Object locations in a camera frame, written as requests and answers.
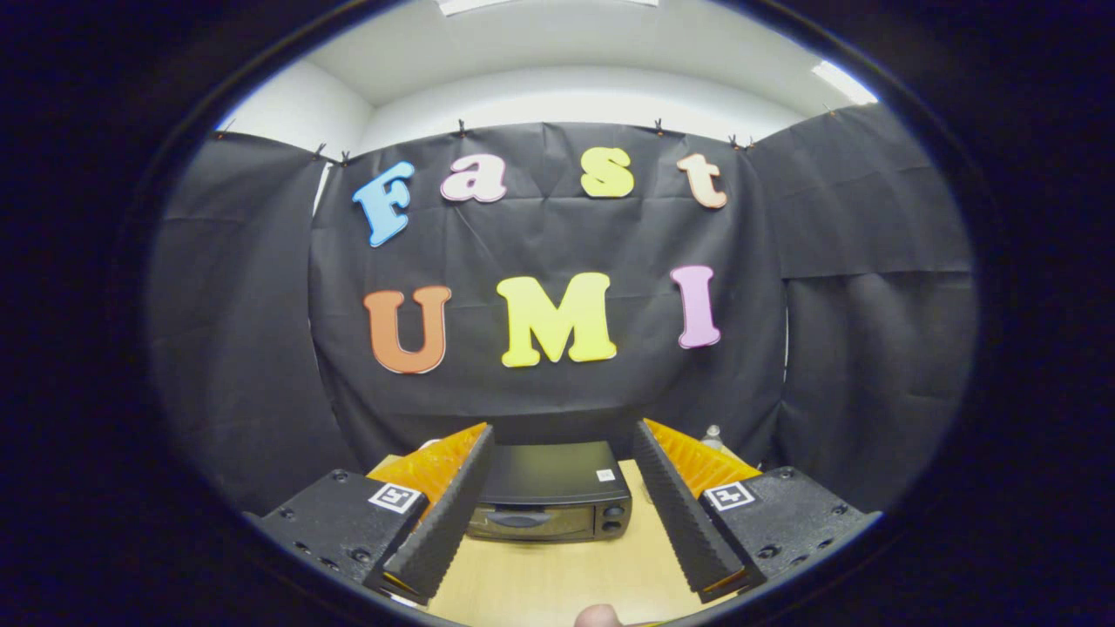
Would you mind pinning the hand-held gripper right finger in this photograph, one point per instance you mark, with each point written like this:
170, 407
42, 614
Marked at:
679, 522

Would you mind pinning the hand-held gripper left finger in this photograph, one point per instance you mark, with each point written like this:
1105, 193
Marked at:
449, 522

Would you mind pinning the black toaster oven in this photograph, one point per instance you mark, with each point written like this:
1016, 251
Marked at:
553, 475

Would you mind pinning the clear bottle with green label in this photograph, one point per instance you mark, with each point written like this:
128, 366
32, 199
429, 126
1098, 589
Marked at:
712, 437

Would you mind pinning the small ceiling light panel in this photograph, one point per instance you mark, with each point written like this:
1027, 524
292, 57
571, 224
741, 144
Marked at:
843, 83

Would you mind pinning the long ceiling light panel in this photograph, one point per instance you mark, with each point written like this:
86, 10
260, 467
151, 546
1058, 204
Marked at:
540, 4

